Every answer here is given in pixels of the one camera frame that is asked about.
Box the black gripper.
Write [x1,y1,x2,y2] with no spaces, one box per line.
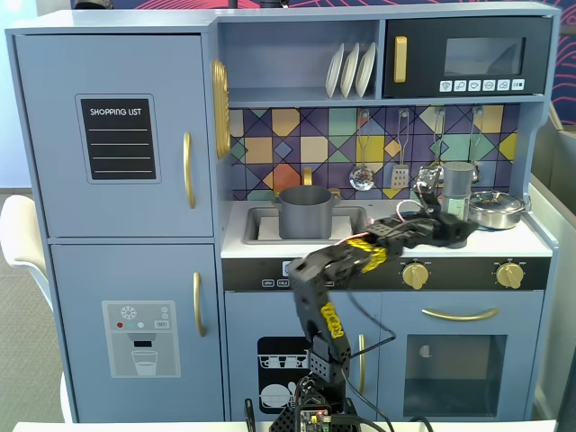
[421,211,480,249]

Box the grey salt shaker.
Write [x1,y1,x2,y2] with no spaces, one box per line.
[442,161,475,222]

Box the steel pot with lid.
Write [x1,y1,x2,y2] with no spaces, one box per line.
[467,189,528,231]

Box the gold stove knob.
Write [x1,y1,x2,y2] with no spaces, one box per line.
[494,262,527,291]
[400,262,430,291]

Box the steel slotted spatula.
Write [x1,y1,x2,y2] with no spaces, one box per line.
[390,110,412,190]

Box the steel ladle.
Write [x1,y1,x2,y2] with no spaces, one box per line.
[429,107,449,167]

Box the steel spoon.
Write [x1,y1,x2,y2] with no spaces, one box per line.
[466,107,483,184]

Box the grey sink basin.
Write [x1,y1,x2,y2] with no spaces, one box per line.
[244,205,374,246]

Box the steel skimmer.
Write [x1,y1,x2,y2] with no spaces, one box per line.
[348,110,376,191]

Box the oven door with window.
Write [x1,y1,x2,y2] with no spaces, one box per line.
[380,291,546,422]

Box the grey pot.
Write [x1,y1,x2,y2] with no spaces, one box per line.
[274,184,337,240]

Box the black microwave door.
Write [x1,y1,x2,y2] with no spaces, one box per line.
[382,16,554,99]

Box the white plate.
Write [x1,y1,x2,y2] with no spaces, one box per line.
[339,42,361,100]
[354,41,377,98]
[325,42,346,100]

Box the motor controller circuit board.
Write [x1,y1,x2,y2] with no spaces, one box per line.
[296,407,335,428]

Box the dishwasher door with dish print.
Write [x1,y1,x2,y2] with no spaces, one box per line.
[223,291,382,422]

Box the gold toy telephone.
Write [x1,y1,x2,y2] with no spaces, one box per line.
[211,58,232,159]

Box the blue toy kitchen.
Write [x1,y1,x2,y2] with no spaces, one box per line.
[4,2,562,424]

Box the black shopping list board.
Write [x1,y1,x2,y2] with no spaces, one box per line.
[75,93,164,185]

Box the blue freezer door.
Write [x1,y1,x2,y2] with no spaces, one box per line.
[49,244,225,422]

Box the blue fridge door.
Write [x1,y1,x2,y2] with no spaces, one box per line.
[13,33,215,239]

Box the white chair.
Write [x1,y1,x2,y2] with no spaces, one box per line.
[0,194,76,424]

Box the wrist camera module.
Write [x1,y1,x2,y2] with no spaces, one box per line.
[415,165,445,217]

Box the gold oven handle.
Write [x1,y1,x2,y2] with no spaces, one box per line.
[420,307,500,322]

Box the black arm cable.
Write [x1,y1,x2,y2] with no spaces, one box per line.
[340,287,398,432]

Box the gold dishwasher door handle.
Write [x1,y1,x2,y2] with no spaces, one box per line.
[356,333,367,396]

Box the gold microwave handle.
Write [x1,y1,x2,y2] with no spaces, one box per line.
[393,35,409,85]

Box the black power cable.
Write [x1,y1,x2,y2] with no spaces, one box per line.
[359,415,436,432]

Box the gold freezer door handle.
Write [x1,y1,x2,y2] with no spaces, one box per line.
[192,271,208,338]

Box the gold fridge door handle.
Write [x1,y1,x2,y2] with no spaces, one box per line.
[182,130,198,210]

